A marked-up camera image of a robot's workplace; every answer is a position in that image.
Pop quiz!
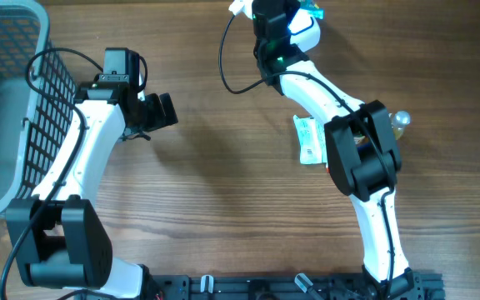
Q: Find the green white gloves packet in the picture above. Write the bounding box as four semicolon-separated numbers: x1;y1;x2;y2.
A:
299;0;325;20

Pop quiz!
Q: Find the black right camera cable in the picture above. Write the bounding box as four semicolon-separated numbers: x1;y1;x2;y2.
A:
217;14;399;300

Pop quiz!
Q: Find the white barcode scanner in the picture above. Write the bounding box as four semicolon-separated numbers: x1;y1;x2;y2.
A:
288;8;321;52

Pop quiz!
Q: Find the grey plastic mesh basket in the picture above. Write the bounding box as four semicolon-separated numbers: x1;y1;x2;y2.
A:
0;1;76;218

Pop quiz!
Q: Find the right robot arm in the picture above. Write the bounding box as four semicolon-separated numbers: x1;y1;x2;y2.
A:
247;1;413;299

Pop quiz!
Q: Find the black left camera cable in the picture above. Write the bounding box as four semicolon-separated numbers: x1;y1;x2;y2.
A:
0;47;106;300

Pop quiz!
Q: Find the mint green wipes packet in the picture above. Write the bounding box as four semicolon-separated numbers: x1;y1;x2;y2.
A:
292;115;328;165

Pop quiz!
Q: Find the black camera cable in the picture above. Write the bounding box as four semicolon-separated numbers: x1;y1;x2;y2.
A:
217;14;399;300
0;47;106;300

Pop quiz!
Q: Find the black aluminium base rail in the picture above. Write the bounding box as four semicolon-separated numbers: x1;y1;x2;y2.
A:
151;272;446;300

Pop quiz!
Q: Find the yellow oil bottle silver cap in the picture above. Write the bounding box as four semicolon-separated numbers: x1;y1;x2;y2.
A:
390;111;412;140

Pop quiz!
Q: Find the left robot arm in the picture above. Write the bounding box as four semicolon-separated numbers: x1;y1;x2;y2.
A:
6;47;178;299

